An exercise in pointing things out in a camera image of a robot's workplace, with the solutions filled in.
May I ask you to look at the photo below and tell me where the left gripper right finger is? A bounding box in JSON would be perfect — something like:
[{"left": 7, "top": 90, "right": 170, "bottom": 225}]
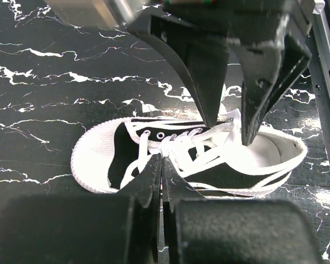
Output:
[{"left": 161, "top": 158, "right": 322, "bottom": 263}]

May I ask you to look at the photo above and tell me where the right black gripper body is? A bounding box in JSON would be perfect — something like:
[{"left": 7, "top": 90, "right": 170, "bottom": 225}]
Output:
[{"left": 127, "top": 1, "right": 314, "bottom": 41}]

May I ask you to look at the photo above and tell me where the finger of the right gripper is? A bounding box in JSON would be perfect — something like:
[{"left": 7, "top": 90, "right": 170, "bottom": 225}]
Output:
[
  {"left": 233, "top": 35, "right": 312, "bottom": 146},
  {"left": 129, "top": 15, "right": 229, "bottom": 128}
]

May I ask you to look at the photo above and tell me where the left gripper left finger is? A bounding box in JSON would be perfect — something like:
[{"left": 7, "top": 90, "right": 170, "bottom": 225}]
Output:
[{"left": 0, "top": 155, "right": 161, "bottom": 263}]

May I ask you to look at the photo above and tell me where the white sneaker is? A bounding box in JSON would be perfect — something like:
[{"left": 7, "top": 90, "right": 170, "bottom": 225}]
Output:
[{"left": 70, "top": 117, "right": 307, "bottom": 197}]

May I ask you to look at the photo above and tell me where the white shoelace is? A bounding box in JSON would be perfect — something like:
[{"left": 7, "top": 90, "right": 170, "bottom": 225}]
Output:
[{"left": 120, "top": 109, "right": 241, "bottom": 187}]

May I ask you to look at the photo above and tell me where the black marble mat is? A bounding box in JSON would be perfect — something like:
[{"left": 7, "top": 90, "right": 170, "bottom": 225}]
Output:
[{"left": 0, "top": 1, "right": 330, "bottom": 263}]

